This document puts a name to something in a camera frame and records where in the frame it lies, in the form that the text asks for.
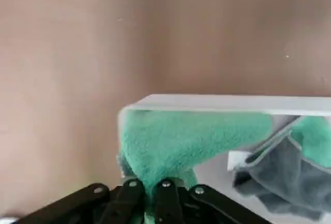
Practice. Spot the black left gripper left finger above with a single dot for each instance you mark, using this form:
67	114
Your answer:
121	203

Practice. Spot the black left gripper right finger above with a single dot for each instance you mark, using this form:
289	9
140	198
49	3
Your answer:
168	203

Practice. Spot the grey and green cloth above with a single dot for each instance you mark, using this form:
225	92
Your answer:
279	182

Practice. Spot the white plastic box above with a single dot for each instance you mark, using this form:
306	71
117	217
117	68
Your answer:
232	102

